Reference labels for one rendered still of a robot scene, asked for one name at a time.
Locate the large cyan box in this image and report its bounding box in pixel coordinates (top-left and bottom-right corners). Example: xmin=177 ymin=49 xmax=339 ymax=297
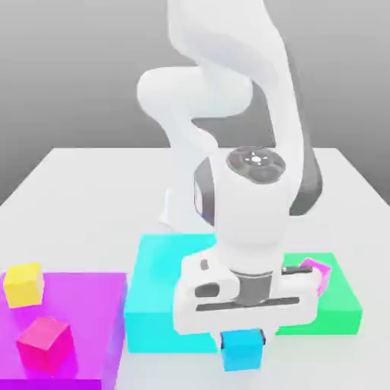
xmin=123 ymin=233 xmax=227 ymax=355

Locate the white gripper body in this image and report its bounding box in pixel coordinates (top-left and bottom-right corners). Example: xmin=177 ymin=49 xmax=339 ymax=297
xmin=172 ymin=270 xmax=318 ymax=337

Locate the small pink cube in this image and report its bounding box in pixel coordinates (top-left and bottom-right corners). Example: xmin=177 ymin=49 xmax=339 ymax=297
xmin=16 ymin=315 xmax=76 ymax=376

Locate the large purple box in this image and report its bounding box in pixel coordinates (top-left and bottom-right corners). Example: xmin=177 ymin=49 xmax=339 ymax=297
xmin=0 ymin=271 xmax=129 ymax=390

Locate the large green box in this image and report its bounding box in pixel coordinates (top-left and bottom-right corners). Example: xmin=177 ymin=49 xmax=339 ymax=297
xmin=273 ymin=251 xmax=364 ymax=337

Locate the small magenta cube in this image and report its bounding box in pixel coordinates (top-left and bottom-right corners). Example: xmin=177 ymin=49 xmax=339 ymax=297
xmin=299 ymin=257 xmax=332 ymax=299

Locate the small yellow cube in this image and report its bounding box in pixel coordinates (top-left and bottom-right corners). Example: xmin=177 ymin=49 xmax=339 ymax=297
xmin=3 ymin=262 xmax=45 ymax=309

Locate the small blue cube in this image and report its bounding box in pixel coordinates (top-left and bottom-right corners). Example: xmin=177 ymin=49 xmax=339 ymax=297
xmin=220 ymin=328 xmax=265 ymax=372

